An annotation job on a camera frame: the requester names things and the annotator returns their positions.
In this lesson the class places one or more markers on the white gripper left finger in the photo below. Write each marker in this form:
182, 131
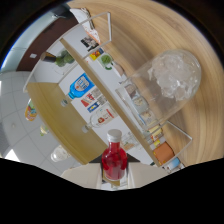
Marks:
83, 175

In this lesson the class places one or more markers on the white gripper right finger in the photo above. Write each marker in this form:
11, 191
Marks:
145, 173

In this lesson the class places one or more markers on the small red liquid bottle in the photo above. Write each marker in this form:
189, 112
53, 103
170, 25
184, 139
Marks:
114, 161

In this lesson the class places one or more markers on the clear bottle green cap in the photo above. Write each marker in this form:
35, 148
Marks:
44, 130

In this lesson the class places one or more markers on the yellow drink can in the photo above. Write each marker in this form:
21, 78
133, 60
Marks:
30, 111

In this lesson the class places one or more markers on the light blue cup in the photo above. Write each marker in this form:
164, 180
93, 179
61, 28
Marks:
173, 164

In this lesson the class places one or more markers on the orange storage box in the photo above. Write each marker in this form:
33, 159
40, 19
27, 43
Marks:
163, 153

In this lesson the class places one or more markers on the two-tier wooden shelf rack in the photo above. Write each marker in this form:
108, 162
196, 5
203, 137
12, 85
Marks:
63, 116

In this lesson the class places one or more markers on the clear bottle red white label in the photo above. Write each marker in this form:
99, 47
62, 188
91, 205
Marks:
103, 116

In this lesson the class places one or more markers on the glass tumbler with ice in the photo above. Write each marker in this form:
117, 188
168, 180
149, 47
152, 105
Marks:
170, 80

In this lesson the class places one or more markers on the green mug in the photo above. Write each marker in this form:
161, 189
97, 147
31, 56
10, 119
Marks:
106, 60

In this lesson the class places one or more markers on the brown door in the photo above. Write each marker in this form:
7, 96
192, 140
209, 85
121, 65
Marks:
43, 43

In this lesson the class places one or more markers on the blue wall poster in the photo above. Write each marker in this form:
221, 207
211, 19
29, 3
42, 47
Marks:
95, 106

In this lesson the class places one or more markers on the red wall poster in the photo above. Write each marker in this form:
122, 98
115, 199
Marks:
87, 100

